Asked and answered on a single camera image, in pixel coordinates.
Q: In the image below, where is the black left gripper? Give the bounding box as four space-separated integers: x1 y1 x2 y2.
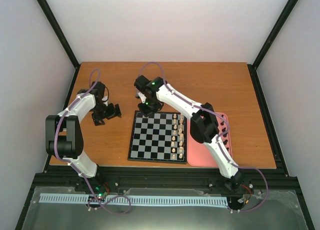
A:
92 103 121 126

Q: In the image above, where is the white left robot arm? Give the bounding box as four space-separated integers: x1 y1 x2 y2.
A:
45 81 122 192

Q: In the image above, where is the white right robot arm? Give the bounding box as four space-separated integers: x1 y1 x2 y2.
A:
134 75 244 193

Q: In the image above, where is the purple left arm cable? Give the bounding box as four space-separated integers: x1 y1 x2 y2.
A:
53 68 132 215

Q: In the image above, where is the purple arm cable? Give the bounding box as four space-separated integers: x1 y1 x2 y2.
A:
138 62 269 214
53 68 132 215

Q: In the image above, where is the black and white chessboard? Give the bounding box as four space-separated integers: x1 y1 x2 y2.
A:
127 110 187 164

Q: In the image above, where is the pink plastic tray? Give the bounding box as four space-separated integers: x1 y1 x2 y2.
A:
186 112 233 168

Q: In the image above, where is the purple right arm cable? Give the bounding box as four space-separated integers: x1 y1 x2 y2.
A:
138 62 269 214

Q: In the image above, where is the light blue cable duct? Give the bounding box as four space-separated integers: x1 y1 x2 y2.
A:
38 193 228 208

